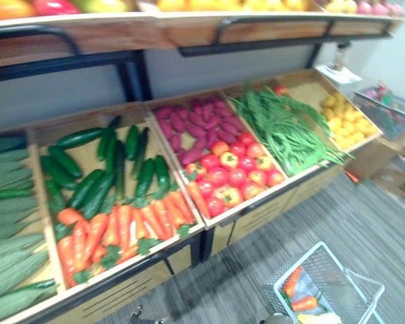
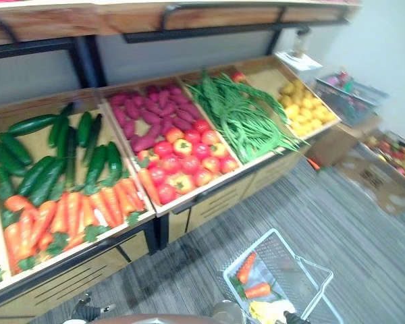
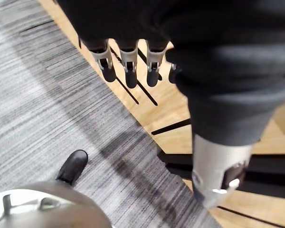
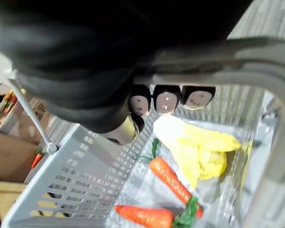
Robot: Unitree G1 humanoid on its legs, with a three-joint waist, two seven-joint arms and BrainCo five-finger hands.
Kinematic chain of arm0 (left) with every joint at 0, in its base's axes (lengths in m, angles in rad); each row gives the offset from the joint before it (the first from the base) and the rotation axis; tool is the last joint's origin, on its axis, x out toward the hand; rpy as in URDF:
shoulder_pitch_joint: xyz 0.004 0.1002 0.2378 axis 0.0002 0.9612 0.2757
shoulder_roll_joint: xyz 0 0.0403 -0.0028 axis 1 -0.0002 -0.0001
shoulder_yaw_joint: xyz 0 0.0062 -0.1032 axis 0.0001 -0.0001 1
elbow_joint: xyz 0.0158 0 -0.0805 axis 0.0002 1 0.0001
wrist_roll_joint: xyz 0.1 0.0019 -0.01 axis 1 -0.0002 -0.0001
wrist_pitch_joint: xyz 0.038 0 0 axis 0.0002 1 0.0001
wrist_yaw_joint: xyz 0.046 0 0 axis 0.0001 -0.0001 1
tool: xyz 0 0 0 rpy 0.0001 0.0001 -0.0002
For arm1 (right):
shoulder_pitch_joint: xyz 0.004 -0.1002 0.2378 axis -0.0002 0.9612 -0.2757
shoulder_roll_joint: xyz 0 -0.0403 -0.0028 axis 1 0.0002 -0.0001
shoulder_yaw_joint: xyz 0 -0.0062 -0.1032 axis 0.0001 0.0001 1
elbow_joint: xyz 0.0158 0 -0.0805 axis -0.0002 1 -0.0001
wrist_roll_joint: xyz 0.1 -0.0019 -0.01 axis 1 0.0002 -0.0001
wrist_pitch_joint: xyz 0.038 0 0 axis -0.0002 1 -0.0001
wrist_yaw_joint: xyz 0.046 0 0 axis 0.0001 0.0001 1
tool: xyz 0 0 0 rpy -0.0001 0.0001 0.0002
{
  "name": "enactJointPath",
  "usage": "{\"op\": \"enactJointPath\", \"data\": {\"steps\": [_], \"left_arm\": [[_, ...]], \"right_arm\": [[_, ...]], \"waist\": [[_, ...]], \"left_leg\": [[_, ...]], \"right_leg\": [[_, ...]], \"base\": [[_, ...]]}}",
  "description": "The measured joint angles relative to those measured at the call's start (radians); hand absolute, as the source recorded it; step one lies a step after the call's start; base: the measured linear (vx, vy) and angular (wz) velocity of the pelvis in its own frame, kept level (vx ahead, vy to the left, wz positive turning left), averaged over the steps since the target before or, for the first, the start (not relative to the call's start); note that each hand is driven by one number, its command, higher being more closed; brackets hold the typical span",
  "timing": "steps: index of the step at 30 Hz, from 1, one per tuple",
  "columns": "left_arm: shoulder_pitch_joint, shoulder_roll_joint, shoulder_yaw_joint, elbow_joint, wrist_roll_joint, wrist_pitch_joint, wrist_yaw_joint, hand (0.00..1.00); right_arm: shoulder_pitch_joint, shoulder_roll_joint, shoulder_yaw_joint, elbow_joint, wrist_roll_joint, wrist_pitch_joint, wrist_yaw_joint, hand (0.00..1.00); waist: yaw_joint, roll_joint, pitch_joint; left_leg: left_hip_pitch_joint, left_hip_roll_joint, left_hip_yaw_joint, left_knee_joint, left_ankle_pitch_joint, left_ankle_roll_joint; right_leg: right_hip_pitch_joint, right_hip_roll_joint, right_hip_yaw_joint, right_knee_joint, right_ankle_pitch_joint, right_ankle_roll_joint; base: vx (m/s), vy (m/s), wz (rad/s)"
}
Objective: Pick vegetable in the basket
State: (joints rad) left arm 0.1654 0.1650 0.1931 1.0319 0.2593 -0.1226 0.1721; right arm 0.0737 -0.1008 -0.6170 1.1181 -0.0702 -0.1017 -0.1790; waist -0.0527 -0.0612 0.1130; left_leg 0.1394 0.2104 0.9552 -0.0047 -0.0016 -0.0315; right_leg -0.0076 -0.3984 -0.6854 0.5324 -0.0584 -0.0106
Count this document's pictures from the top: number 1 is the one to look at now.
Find black metal stand frame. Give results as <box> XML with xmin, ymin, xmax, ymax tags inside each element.
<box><xmin>0</xmin><ymin>17</ymin><xmax>398</xmax><ymax>267</ymax></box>

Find clear bottle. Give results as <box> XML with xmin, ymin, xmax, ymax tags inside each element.
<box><xmin>333</xmin><ymin>45</ymin><xmax>347</xmax><ymax>72</ymax></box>

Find wooden crate cucumbers and carrots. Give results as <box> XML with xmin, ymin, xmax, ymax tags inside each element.
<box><xmin>27</xmin><ymin>113</ymin><xmax>207</xmax><ymax>294</ymax></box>

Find wooden crate with lemons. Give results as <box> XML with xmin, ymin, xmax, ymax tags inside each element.
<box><xmin>275</xmin><ymin>68</ymin><xmax>385</xmax><ymax>153</ymax></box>

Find green long beans bunch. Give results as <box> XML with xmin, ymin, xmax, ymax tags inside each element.
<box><xmin>229</xmin><ymin>83</ymin><xmax>356</xmax><ymax>177</ymax></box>

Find wooden crate tomatoes sweet potatoes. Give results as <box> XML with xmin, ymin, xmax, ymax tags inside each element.
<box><xmin>142</xmin><ymin>88</ymin><xmax>290</xmax><ymax>231</ymax></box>

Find yellow green mango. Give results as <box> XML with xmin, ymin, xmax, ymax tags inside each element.
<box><xmin>72</xmin><ymin>0</ymin><xmax>136</xmax><ymax>14</ymax></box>

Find slim dark green cucumber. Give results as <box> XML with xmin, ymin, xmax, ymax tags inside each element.
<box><xmin>0</xmin><ymin>187</ymin><xmax>35</xmax><ymax>204</ymax></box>
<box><xmin>16</xmin><ymin>279</ymin><xmax>57</xmax><ymax>292</ymax></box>

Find wooden fruit shelf tray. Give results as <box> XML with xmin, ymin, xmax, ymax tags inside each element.
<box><xmin>0</xmin><ymin>10</ymin><xmax>405</xmax><ymax>70</ymax></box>

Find yellow orange tomato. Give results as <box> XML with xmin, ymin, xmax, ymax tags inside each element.
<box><xmin>219</xmin><ymin>151</ymin><xmax>240</xmax><ymax>171</ymax></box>
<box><xmin>212</xmin><ymin>185</ymin><xmax>243</xmax><ymax>208</ymax></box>

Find red fruit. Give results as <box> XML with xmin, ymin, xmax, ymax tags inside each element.
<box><xmin>31</xmin><ymin>0</ymin><xmax>82</xmax><ymax>16</ymax></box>

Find green ridged gourd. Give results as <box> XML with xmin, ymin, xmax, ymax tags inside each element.
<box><xmin>0</xmin><ymin>285</ymin><xmax>59</xmax><ymax>324</ymax></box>
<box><xmin>0</xmin><ymin>209</ymin><xmax>42</xmax><ymax>234</ymax></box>
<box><xmin>0</xmin><ymin>159</ymin><xmax>33</xmax><ymax>180</ymax></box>
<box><xmin>0</xmin><ymin>168</ymin><xmax>35</xmax><ymax>194</ymax></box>
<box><xmin>0</xmin><ymin>232</ymin><xmax>47</xmax><ymax>268</ymax></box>
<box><xmin>0</xmin><ymin>148</ymin><xmax>32</xmax><ymax>167</ymax></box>
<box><xmin>0</xmin><ymin>219</ymin><xmax>45</xmax><ymax>248</ymax></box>
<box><xmin>0</xmin><ymin>195</ymin><xmax>40</xmax><ymax>221</ymax></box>
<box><xmin>0</xmin><ymin>249</ymin><xmax>50</xmax><ymax>302</ymax></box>

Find white paper sheet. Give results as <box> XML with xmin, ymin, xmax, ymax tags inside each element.
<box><xmin>315</xmin><ymin>63</ymin><xmax>362</xmax><ymax>84</ymax></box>

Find wooden crate with ridged gourds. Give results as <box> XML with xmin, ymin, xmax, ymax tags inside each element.
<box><xmin>0</xmin><ymin>130</ymin><xmax>68</xmax><ymax>324</ymax></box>

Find pink fruit pile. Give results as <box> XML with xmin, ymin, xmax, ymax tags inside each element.
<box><xmin>355</xmin><ymin>0</ymin><xmax>404</xmax><ymax>18</ymax></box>

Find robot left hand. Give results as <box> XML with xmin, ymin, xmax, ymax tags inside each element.
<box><xmin>129</xmin><ymin>304</ymin><xmax>146</xmax><ymax>324</ymax></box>

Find white wire shopping basket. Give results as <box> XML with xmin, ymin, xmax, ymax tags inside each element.
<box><xmin>261</xmin><ymin>240</ymin><xmax>386</xmax><ymax>324</ymax></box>

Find yellow fruit pile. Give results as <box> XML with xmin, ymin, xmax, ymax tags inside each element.
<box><xmin>156</xmin><ymin>0</ymin><xmax>312</xmax><ymax>12</ymax></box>

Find orange fruit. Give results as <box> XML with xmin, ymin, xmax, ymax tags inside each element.
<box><xmin>0</xmin><ymin>0</ymin><xmax>36</xmax><ymax>22</ymax></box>

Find brown cardboard box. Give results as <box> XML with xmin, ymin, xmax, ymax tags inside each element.
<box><xmin>343</xmin><ymin>136</ymin><xmax>405</xmax><ymax>182</ymax></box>

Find orange carrot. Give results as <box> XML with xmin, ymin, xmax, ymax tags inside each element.
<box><xmin>84</xmin><ymin>213</ymin><xmax>109</xmax><ymax>261</ymax></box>
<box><xmin>282</xmin><ymin>266</ymin><xmax>304</xmax><ymax>298</ymax></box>
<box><xmin>102</xmin><ymin>207</ymin><xmax>120</xmax><ymax>248</ymax></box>
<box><xmin>139</xmin><ymin>205</ymin><xmax>165</xmax><ymax>241</ymax></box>
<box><xmin>290</xmin><ymin>295</ymin><xmax>319</xmax><ymax>313</ymax></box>
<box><xmin>187</xmin><ymin>181</ymin><xmax>211</xmax><ymax>220</ymax></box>
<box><xmin>171</xmin><ymin>191</ymin><xmax>195</xmax><ymax>225</ymax></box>
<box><xmin>117</xmin><ymin>205</ymin><xmax>133</xmax><ymax>251</ymax></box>
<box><xmin>151</xmin><ymin>200</ymin><xmax>175</xmax><ymax>239</ymax></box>
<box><xmin>72</xmin><ymin>222</ymin><xmax>87</xmax><ymax>271</ymax></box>
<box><xmin>57</xmin><ymin>207</ymin><xmax>89</xmax><ymax>227</ymax></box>
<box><xmin>115</xmin><ymin>242</ymin><xmax>140</xmax><ymax>266</ymax></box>
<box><xmin>90</xmin><ymin>245</ymin><xmax>107</xmax><ymax>265</ymax></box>
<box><xmin>163</xmin><ymin>194</ymin><xmax>188</xmax><ymax>229</ymax></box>
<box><xmin>57</xmin><ymin>235</ymin><xmax>77</xmax><ymax>288</ymax></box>
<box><xmin>131</xmin><ymin>209</ymin><xmax>148</xmax><ymax>242</ymax></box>

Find yellow corn cob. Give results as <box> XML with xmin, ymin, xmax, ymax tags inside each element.
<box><xmin>296</xmin><ymin>313</ymin><xmax>342</xmax><ymax>324</ymax></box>

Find pale yellow fruit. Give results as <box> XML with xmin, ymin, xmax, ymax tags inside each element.
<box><xmin>323</xmin><ymin>0</ymin><xmax>359</xmax><ymax>14</ymax></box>

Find wooden crate with green beans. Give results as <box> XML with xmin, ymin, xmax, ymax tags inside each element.
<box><xmin>221</xmin><ymin>78</ymin><xmax>346</xmax><ymax>179</ymax></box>

